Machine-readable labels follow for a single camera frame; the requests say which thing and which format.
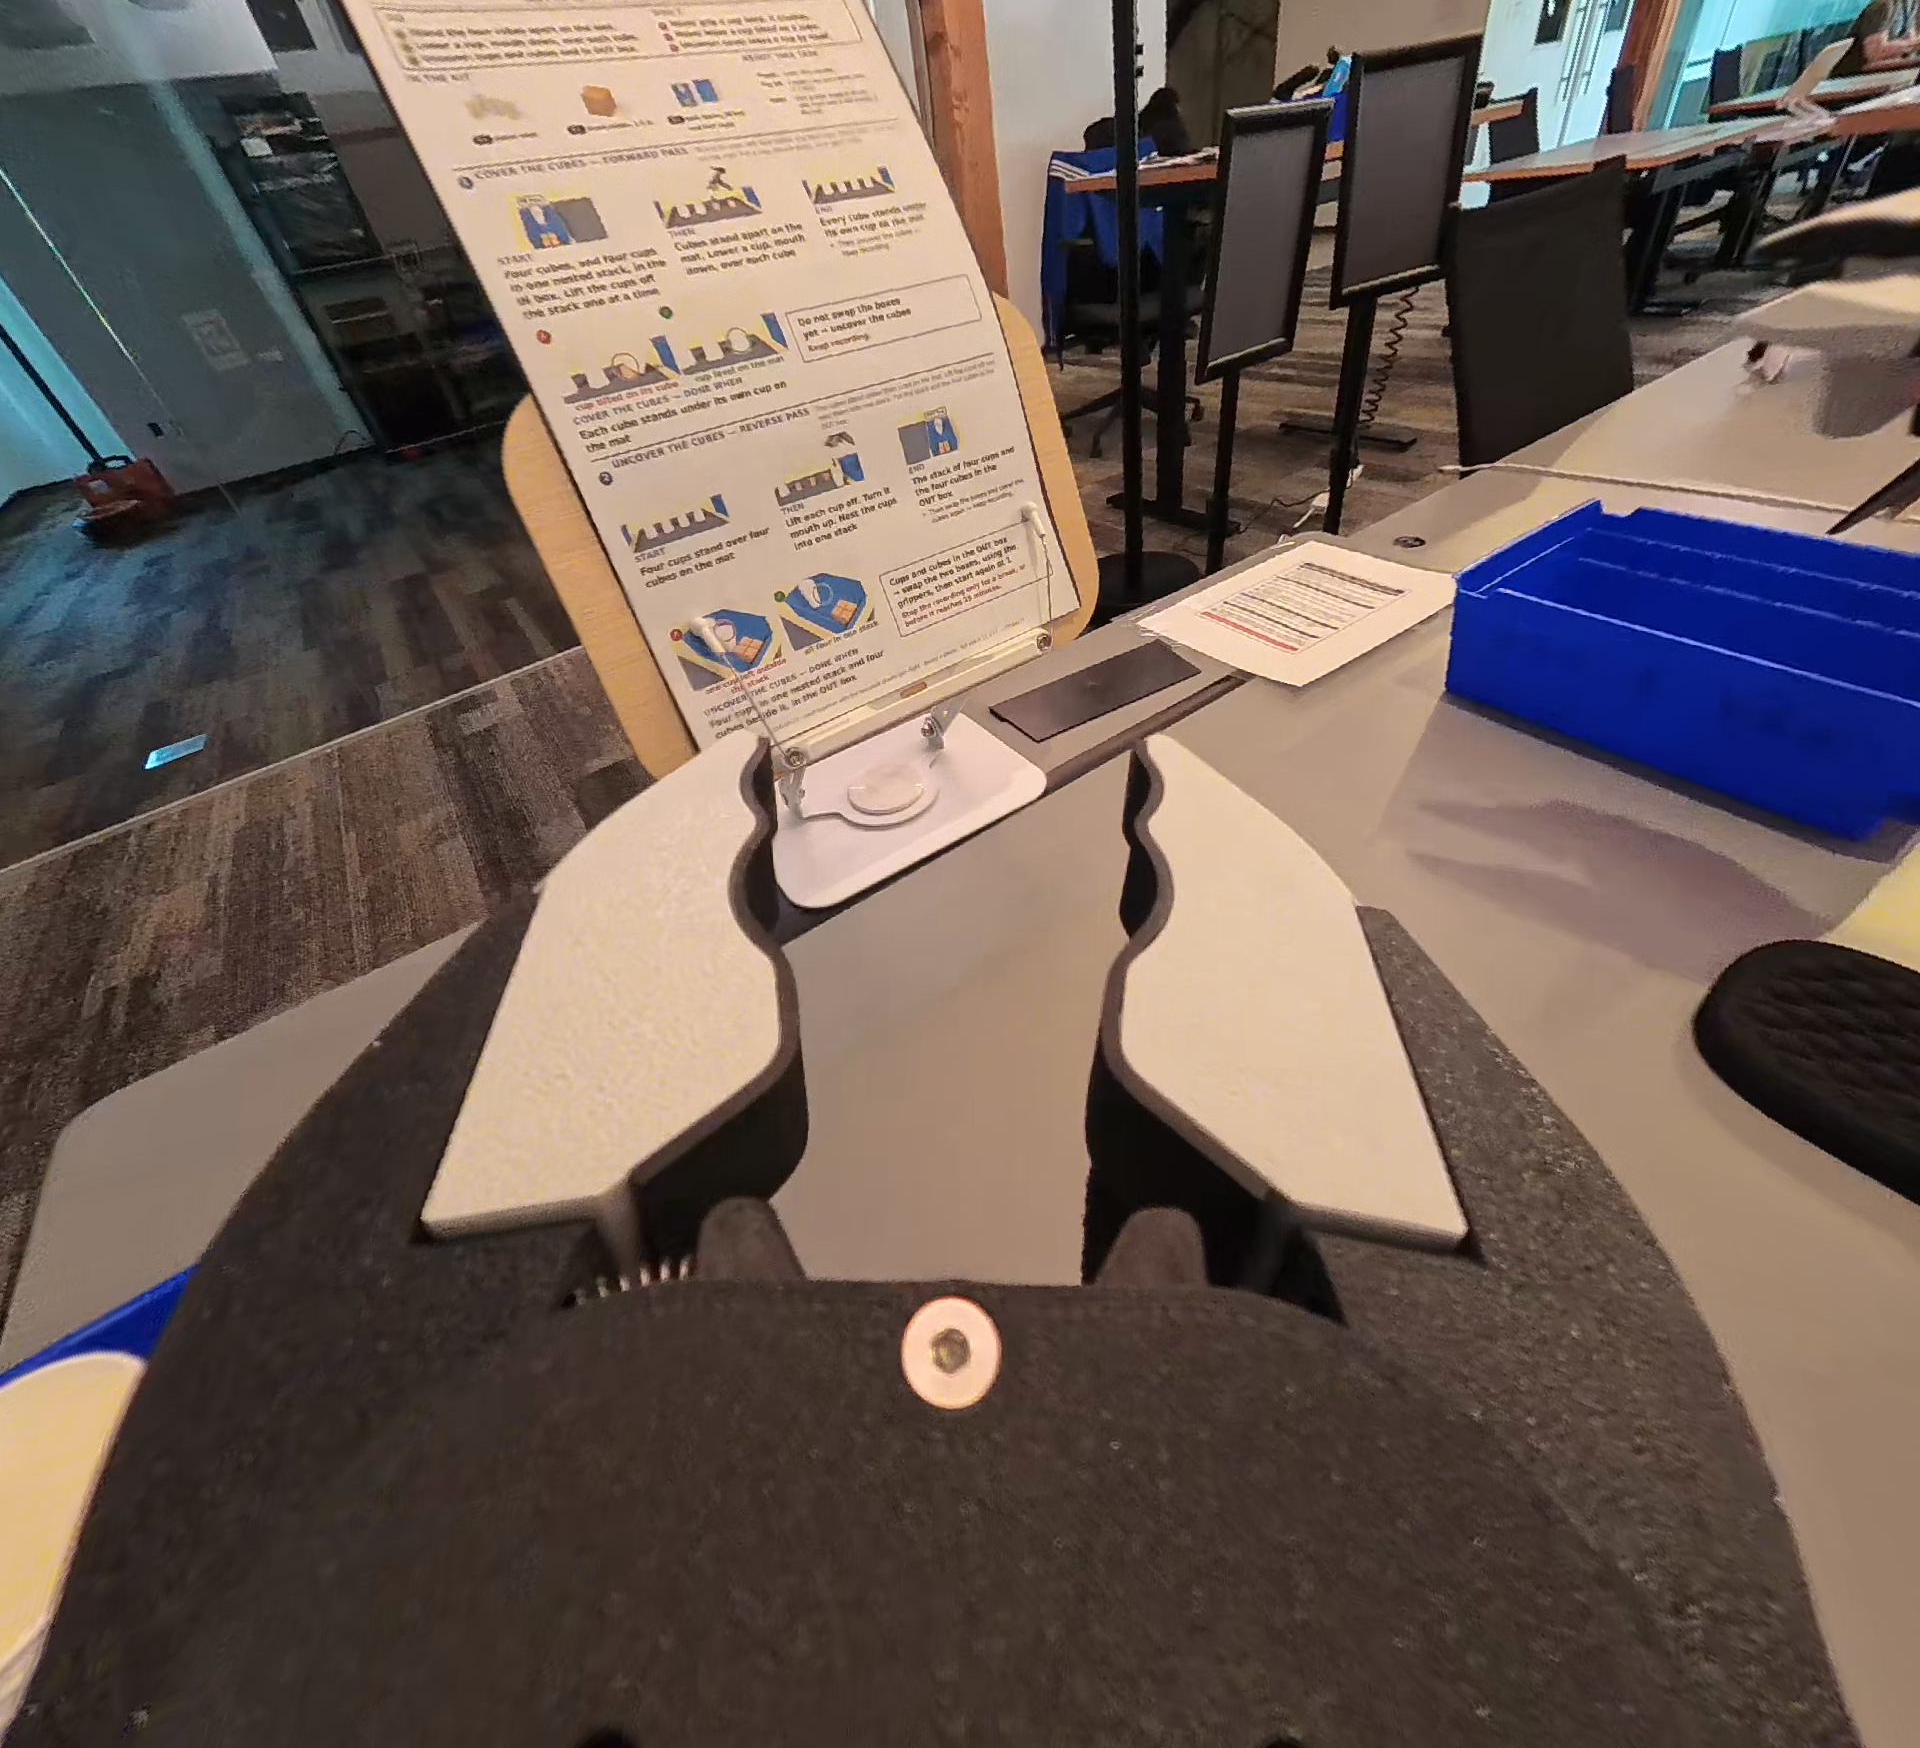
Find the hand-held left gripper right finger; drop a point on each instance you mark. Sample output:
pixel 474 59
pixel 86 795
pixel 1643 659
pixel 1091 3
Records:
pixel 1275 1027

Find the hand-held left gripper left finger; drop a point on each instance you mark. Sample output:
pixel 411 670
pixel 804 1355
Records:
pixel 632 1013

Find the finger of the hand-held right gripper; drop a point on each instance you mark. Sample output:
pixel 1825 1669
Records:
pixel 1846 316
pixel 1846 222

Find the blue plastic bin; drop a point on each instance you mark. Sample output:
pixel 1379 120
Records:
pixel 1694 670
pixel 76 1327

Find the white paper cup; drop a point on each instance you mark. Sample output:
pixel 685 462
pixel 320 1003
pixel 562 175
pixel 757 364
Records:
pixel 45 1478
pixel 15 1686

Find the black backed display board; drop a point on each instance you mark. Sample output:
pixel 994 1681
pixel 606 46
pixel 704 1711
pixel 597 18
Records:
pixel 1890 487

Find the wooden top desk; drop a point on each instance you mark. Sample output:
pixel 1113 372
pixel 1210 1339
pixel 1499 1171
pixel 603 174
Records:
pixel 1620 146

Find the black high-back chair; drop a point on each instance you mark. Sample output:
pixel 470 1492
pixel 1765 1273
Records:
pixel 1537 322

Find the black flat plate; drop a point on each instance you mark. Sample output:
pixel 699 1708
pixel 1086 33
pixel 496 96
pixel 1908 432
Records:
pixel 1094 692

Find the printed paper sheet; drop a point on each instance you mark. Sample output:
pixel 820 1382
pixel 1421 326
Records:
pixel 1290 609

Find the black framed sign stand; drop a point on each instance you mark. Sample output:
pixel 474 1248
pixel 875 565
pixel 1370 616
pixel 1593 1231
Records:
pixel 1260 235
pixel 1402 166

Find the black pole stand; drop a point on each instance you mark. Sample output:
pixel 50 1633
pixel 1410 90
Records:
pixel 1152 579

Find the black wrist rest pad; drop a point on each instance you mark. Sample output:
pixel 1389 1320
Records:
pixel 1829 1073

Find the wooden instruction board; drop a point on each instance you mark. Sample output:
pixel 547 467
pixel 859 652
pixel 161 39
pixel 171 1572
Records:
pixel 720 352

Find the red floor box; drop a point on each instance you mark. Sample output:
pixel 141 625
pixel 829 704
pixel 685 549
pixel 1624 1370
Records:
pixel 123 499

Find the blue striped jacket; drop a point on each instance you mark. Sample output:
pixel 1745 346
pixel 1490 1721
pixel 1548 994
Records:
pixel 1081 263

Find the dark shelf rack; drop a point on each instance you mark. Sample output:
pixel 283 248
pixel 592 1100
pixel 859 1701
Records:
pixel 361 279

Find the wooden support beam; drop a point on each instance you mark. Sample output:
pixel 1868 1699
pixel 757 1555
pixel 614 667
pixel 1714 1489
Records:
pixel 946 53

